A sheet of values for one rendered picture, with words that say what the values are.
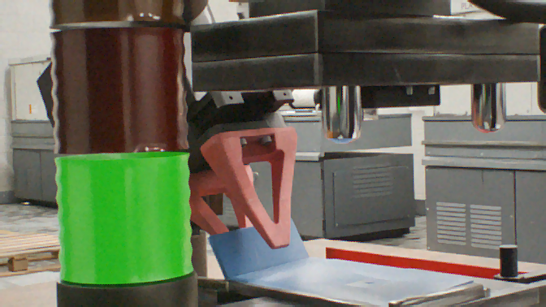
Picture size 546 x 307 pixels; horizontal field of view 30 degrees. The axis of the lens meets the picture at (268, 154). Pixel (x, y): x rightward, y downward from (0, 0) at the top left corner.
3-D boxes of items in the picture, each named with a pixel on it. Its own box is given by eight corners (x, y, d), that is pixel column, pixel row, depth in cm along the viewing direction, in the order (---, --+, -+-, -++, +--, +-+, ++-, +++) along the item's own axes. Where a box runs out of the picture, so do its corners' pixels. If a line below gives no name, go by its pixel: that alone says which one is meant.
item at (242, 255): (292, 259, 69) (288, 217, 69) (474, 286, 58) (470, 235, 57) (210, 281, 65) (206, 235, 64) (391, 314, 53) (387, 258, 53)
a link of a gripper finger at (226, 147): (259, 241, 60) (204, 104, 63) (198, 286, 65) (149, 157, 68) (340, 225, 65) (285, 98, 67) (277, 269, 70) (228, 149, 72)
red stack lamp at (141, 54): (140, 145, 32) (136, 38, 31) (215, 147, 29) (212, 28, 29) (29, 153, 29) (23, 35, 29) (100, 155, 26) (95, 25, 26)
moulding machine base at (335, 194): (11, 204, 1179) (7, 120, 1174) (90, 196, 1241) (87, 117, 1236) (321, 250, 744) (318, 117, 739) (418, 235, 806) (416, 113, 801)
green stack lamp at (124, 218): (145, 257, 32) (140, 150, 32) (220, 270, 29) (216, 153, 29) (34, 274, 29) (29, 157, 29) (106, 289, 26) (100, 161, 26)
